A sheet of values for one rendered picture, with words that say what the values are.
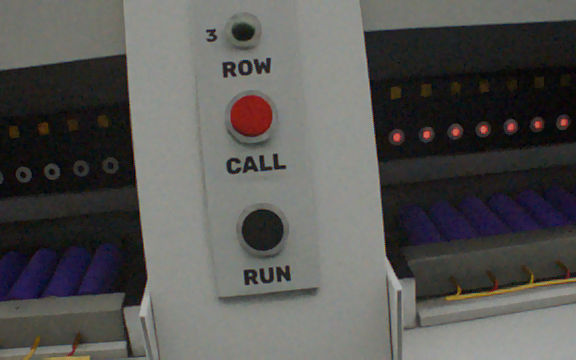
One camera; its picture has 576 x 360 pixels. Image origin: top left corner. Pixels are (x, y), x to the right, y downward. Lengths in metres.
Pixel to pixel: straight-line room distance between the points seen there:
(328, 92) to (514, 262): 0.15
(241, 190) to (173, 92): 0.05
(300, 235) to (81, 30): 0.12
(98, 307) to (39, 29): 0.13
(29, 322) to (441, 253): 0.21
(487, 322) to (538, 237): 0.06
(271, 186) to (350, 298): 0.05
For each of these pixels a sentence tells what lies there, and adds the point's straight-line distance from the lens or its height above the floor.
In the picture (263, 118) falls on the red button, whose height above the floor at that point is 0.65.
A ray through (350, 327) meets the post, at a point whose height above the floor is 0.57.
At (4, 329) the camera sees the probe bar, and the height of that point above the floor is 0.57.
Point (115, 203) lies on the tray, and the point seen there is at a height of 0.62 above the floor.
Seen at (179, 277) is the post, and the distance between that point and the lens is 0.26.
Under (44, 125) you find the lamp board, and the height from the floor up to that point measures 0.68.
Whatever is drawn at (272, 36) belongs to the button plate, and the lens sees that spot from 0.26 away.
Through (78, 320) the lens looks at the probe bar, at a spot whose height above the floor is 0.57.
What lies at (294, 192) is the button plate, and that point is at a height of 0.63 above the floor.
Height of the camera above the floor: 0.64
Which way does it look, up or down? 1 degrees down
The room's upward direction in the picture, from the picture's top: 6 degrees counter-clockwise
